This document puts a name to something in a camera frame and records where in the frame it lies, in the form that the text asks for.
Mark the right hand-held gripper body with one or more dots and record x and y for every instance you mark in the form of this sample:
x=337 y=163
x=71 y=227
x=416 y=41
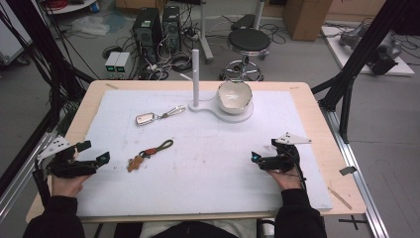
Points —
x=280 y=162

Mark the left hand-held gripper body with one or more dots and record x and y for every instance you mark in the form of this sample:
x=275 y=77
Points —
x=67 y=167

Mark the person's right hand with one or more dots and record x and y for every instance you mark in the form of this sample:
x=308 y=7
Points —
x=288 y=181

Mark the person's left hand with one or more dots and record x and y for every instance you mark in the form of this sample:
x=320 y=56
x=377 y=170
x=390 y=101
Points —
x=66 y=186

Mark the white foam mat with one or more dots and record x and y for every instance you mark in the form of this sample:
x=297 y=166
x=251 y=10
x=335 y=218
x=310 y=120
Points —
x=204 y=165

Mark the white ceramic bowl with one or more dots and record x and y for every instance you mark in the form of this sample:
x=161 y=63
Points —
x=234 y=99

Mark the black tape piece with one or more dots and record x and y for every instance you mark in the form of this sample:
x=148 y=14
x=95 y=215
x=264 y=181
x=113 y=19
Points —
x=348 y=170

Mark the thin wooden stick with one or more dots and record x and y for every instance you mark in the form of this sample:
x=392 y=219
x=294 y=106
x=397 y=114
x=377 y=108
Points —
x=340 y=198

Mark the white bench power supply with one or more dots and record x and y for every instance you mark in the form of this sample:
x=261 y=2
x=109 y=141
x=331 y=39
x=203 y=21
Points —
x=123 y=64
x=111 y=63

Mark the white stand with pole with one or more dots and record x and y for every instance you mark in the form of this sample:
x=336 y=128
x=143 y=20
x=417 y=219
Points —
x=195 y=76

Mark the black round stool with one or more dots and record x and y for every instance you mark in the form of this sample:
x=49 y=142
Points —
x=248 y=40

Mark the white floor board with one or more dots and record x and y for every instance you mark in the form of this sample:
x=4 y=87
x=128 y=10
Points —
x=343 y=56

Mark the clear plastic bag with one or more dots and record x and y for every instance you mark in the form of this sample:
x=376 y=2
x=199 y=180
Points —
x=89 y=25

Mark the white metal stand leg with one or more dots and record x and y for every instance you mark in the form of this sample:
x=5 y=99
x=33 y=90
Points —
x=205 y=36

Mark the brown cardboard box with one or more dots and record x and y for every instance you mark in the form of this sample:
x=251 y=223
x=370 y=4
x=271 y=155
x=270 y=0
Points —
x=305 y=18

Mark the large black computer tower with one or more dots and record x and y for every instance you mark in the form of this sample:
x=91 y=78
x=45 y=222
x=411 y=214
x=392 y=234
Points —
x=147 y=33

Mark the grey robot part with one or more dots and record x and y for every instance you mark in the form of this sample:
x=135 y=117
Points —
x=355 y=36

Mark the slim black computer tower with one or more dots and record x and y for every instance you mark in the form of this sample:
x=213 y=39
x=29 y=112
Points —
x=171 y=28

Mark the aluminium rail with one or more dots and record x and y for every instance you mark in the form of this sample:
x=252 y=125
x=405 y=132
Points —
x=360 y=185
x=20 y=185

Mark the black frame strut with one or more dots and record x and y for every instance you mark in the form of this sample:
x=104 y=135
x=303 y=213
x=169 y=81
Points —
x=39 y=43
x=360 y=56

